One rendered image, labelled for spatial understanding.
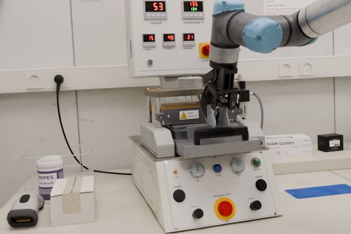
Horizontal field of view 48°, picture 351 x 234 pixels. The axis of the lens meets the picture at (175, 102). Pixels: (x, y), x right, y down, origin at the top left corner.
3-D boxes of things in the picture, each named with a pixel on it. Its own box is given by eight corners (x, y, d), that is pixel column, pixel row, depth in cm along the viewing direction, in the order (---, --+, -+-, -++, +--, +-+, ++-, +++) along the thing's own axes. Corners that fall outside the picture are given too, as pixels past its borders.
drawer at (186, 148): (158, 143, 130) (157, 120, 130) (220, 137, 136) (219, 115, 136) (184, 161, 102) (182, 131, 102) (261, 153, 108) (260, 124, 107)
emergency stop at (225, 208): (218, 217, 106) (215, 202, 107) (232, 215, 107) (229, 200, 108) (220, 217, 104) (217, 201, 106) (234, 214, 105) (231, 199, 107)
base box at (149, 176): (131, 182, 153) (129, 138, 151) (222, 171, 162) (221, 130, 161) (165, 234, 101) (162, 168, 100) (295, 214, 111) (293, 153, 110)
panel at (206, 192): (173, 231, 102) (162, 160, 108) (277, 215, 109) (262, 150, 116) (174, 231, 100) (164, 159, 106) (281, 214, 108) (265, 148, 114)
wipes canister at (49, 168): (41, 197, 138) (38, 155, 137) (67, 195, 139) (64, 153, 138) (36, 205, 130) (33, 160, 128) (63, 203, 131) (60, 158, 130)
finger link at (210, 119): (209, 141, 106) (212, 110, 102) (202, 131, 111) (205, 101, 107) (220, 140, 107) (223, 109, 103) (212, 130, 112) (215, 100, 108)
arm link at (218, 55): (206, 41, 102) (235, 40, 104) (204, 58, 104) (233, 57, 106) (215, 49, 95) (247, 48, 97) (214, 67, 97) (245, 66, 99)
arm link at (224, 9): (227, 3, 90) (206, -2, 96) (223, 50, 94) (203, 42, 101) (254, 2, 93) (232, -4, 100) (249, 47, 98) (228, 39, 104)
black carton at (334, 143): (317, 150, 175) (317, 134, 174) (335, 148, 177) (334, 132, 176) (325, 152, 169) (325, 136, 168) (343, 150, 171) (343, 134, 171)
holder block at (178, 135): (162, 132, 129) (161, 124, 129) (219, 127, 134) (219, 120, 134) (175, 140, 113) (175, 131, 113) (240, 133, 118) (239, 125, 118)
